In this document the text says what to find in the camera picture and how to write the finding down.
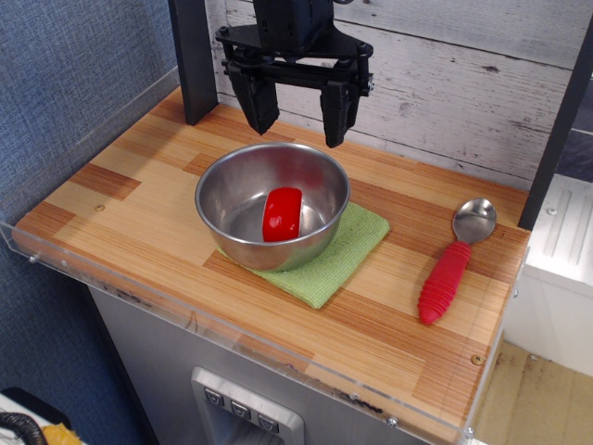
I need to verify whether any yellow object at corner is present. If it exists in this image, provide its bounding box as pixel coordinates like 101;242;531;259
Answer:
41;424;83;445

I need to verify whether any black vertical post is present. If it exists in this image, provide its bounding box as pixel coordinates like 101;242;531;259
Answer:
518;19;592;231
168;0;219;125

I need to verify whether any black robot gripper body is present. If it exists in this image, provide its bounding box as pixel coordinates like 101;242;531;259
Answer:
215;1;373;96

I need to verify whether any red toy piece in bowl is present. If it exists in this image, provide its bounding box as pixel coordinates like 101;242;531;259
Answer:
262;187;302;242

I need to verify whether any green cloth mat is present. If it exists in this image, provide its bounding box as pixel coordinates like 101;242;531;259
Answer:
216;201;391;311

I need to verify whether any white toy sink unit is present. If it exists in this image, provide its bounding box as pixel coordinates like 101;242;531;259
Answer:
503;174;592;375

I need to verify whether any silver toy fridge dispenser panel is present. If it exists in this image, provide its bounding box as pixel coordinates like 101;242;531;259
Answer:
191;366;306;444

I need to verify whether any clear acrylic edge guard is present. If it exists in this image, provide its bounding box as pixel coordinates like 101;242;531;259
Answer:
1;70;528;444

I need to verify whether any red handled silver spoon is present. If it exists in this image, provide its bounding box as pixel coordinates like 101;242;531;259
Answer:
417;197;498;324

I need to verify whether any black vertical post left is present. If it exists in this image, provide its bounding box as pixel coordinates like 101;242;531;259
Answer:
168;0;219;125

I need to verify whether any black vertical post right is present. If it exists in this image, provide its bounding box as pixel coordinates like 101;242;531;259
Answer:
518;19;592;231

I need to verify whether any silver metal bowl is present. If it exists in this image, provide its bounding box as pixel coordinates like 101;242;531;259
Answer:
196;143;350;272

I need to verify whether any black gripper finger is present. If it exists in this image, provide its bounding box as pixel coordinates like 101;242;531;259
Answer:
227;64;280;134
321;81;360;148

